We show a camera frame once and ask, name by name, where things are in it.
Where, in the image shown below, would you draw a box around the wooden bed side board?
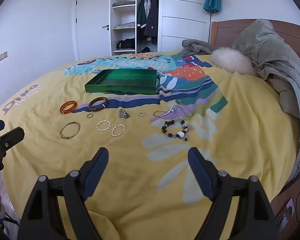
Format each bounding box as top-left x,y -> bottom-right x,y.
270,172 -> 300,240

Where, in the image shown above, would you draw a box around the brown and white beaded bracelet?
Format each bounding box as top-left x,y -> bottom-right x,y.
161,120 -> 190,141

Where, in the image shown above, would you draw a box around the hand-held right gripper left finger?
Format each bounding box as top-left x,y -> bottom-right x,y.
17,147 -> 110,240

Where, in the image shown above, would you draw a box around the white wardrobe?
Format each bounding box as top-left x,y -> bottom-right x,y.
110,0 -> 212,57

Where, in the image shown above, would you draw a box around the green hanging jacket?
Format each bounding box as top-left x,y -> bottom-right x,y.
136,0 -> 150,43

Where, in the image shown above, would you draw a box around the thin metal bangle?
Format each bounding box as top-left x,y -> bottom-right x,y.
60,121 -> 80,139

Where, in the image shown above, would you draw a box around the dark hanging jacket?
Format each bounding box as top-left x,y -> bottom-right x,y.
144,0 -> 159,44

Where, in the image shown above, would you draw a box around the silver chain bracelet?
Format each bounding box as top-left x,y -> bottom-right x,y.
153,100 -> 194,118

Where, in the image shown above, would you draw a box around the yellow dinosaur print blanket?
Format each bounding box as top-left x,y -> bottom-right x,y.
0,51 -> 300,240

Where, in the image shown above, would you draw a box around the wooden bed headboard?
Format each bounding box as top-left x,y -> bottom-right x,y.
210,19 -> 300,63

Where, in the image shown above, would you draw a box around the green metal tray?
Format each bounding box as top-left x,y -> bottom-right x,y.
84,69 -> 157,95

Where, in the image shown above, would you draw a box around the twisted silver hoop bracelet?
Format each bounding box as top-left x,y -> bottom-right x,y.
111,124 -> 126,137
97,120 -> 111,132

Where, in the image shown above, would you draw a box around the folded black clothes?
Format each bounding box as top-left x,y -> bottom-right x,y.
116,37 -> 136,50

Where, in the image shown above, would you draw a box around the grey mattress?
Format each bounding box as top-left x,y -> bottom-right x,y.
0,170 -> 22,233

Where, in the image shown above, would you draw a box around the grey-green padded jacket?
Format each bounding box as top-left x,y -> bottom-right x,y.
232,19 -> 300,180

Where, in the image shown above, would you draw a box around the dark brown bangle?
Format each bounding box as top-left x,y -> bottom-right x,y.
88,97 -> 109,112

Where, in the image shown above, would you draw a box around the white door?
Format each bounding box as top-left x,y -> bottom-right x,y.
75,0 -> 112,60

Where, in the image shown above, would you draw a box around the orange translucent bangle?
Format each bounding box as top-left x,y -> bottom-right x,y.
59,100 -> 78,115

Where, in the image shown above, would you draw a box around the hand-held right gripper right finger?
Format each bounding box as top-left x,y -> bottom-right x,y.
187,147 -> 278,240

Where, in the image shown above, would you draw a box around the white fur collar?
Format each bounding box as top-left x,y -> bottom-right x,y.
211,47 -> 258,76

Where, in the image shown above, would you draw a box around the grey towel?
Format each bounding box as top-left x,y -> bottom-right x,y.
181,39 -> 219,55

